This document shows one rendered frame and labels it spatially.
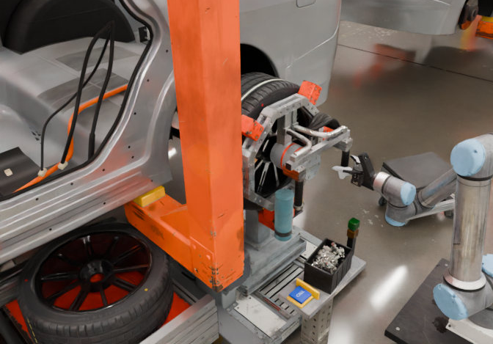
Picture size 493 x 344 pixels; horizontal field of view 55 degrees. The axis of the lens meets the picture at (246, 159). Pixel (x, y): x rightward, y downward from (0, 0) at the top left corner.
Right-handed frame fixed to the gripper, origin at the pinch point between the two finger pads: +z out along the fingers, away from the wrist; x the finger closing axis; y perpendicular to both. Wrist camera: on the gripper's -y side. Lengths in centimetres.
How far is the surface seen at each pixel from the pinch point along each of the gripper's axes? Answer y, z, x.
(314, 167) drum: -1.3, 4.0, -15.6
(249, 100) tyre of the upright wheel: -32, 31, -31
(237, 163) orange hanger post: -26, 3, -65
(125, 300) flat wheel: 33, 28, -106
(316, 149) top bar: -14.8, -0.4, -21.2
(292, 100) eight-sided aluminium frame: -27.5, 22.8, -10.6
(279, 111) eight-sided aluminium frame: -28.0, 18.3, -24.8
